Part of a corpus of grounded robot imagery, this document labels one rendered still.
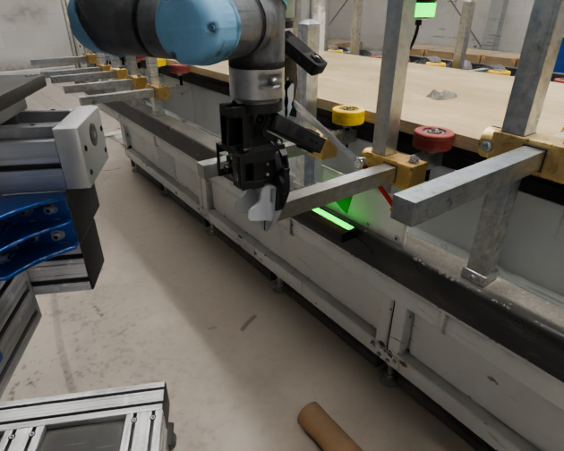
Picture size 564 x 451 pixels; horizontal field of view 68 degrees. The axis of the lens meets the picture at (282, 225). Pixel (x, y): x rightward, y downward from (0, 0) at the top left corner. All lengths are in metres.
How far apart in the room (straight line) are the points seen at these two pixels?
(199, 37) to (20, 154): 0.33
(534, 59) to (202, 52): 0.46
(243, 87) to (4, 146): 0.33
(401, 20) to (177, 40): 0.46
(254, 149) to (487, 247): 0.43
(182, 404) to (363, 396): 0.59
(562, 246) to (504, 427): 0.56
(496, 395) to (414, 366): 0.24
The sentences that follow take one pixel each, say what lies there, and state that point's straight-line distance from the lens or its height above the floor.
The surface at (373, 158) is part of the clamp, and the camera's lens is 0.88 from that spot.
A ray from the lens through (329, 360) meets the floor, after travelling 1.60.
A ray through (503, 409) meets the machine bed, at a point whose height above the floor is 0.21.
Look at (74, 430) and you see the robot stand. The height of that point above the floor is 0.21.
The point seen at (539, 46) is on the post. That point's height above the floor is 1.09.
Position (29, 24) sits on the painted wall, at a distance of 8.38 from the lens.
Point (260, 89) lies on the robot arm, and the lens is 0.57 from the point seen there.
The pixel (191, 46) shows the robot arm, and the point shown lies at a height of 1.11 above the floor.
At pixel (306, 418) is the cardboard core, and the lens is 1.35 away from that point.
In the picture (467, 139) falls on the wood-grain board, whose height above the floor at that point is 0.90.
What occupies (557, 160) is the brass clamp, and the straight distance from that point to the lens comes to 0.70.
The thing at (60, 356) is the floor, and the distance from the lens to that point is 1.79.
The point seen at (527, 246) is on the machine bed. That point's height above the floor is 0.69.
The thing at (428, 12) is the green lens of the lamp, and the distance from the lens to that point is 0.87.
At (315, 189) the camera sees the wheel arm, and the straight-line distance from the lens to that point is 0.72.
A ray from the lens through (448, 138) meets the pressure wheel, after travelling 0.92.
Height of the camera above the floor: 1.15
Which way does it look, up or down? 29 degrees down
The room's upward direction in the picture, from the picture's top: straight up
